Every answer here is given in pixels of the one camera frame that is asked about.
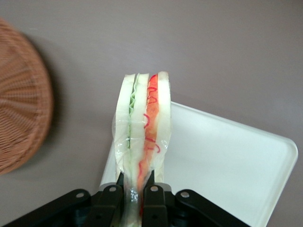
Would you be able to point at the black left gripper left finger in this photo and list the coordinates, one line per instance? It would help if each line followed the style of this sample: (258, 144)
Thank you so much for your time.
(104, 208)

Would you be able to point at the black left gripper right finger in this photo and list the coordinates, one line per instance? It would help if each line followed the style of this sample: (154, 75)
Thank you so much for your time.
(156, 208)

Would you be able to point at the sandwich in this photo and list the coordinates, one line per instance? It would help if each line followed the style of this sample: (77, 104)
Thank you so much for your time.
(142, 118)

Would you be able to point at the cream white plastic tray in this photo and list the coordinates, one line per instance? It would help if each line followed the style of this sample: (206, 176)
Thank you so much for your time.
(213, 153)

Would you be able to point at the brown wicker basket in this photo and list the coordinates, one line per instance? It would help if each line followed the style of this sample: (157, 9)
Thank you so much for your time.
(19, 94)

